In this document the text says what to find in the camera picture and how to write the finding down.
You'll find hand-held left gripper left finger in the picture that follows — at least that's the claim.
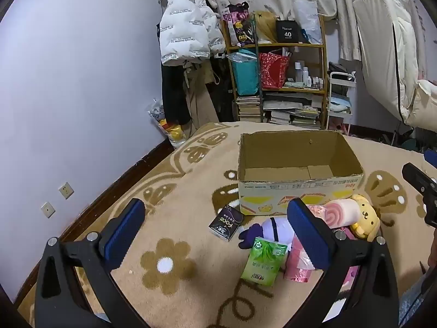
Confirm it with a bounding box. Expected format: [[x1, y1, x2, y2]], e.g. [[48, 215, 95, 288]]
[[35, 197, 147, 328]]

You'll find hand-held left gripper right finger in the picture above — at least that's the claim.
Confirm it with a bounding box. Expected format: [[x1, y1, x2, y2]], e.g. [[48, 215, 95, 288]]
[[286, 197, 400, 328]]

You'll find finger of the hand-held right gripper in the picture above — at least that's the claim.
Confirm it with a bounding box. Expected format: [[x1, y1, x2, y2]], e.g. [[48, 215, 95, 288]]
[[402, 163, 437, 228]]

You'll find pink plastic-wrapped packet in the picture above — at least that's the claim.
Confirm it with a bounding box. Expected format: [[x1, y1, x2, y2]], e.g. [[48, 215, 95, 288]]
[[283, 236, 318, 283]]

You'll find purple-haired plush doll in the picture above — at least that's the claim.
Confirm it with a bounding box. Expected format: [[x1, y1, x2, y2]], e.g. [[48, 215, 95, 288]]
[[238, 216, 296, 251]]

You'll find pink swirl roll plush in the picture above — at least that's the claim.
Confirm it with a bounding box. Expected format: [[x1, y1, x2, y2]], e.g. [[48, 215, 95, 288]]
[[305, 198, 362, 229]]

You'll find green tissue packet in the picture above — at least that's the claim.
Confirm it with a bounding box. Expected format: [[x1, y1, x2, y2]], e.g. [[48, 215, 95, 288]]
[[241, 236, 288, 287]]

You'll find cardboard box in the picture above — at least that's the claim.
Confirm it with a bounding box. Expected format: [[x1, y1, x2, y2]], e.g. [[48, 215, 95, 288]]
[[237, 130, 365, 216]]

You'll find yellow dog plush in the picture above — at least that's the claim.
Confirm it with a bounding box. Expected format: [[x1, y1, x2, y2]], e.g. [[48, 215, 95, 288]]
[[350, 194, 381, 238]]

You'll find black tissue packet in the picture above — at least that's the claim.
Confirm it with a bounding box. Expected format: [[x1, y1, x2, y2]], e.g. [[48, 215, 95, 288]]
[[209, 205, 245, 243]]

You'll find beige floral rug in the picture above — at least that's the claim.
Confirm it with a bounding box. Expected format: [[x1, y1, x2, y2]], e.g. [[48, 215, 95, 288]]
[[14, 121, 437, 328]]

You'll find cream duvet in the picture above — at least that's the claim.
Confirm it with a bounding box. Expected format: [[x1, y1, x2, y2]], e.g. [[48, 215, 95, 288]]
[[403, 80, 437, 129]]

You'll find plastic bag of toys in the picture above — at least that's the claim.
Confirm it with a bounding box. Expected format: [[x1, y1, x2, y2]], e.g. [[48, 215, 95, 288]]
[[147, 99, 187, 148]]

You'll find light blue cloth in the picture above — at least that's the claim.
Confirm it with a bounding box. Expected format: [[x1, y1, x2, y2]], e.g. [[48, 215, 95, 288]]
[[328, 96, 352, 113]]

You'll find large pile of books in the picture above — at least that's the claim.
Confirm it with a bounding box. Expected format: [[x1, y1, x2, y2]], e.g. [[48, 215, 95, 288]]
[[263, 92, 323, 130]]

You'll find black bag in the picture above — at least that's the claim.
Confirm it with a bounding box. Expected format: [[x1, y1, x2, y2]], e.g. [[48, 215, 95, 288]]
[[328, 62, 352, 95]]

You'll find white trolley cart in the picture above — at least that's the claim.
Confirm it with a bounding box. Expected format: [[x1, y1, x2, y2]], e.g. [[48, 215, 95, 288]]
[[326, 71, 358, 134]]

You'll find small stack of books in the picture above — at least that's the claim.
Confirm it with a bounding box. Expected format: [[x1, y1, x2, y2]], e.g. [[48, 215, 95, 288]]
[[235, 96, 262, 122]]

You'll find white padded mattress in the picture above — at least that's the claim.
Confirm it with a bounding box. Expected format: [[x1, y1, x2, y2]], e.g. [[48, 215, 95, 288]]
[[353, 0, 437, 127]]

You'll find black hanging coat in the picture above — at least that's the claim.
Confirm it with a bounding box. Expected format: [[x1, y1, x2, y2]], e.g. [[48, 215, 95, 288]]
[[161, 63, 192, 126]]

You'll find beige hanging garment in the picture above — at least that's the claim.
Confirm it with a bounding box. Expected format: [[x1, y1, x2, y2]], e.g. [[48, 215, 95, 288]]
[[182, 60, 221, 134]]

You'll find group of toiletry bottles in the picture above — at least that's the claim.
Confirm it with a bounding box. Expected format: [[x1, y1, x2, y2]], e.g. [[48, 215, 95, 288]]
[[294, 61, 325, 88]]

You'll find red patterned bag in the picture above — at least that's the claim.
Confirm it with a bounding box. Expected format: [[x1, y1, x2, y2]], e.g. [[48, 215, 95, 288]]
[[258, 52, 291, 89]]

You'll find teal bag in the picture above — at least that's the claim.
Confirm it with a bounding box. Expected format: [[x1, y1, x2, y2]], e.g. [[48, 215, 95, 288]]
[[232, 55, 260, 96]]

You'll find black hanging garment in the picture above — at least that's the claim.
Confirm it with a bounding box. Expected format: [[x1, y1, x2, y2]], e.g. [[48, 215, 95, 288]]
[[208, 55, 236, 122]]

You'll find clear plastic bag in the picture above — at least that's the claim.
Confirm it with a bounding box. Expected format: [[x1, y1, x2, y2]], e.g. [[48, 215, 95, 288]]
[[227, 48, 257, 65]]

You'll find wooden shelf rack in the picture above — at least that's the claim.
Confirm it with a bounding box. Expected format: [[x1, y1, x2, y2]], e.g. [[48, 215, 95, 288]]
[[222, 14, 327, 130]]

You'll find white plastic bag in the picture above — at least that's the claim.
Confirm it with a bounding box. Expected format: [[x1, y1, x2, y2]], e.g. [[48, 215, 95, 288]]
[[293, 0, 323, 44]]

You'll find black box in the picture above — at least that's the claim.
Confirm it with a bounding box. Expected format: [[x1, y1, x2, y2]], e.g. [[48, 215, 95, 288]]
[[276, 20, 303, 43]]

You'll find blond wig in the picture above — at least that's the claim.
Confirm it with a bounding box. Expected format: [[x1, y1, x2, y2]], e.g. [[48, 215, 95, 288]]
[[254, 10, 279, 43]]

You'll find white puffer jacket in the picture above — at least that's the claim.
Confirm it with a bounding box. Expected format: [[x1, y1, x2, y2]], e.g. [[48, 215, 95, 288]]
[[160, 0, 226, 66]]

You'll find purple printed bag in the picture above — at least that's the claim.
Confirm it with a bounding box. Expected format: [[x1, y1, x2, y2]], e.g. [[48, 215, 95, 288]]
[[223, 2, 256, 47]]

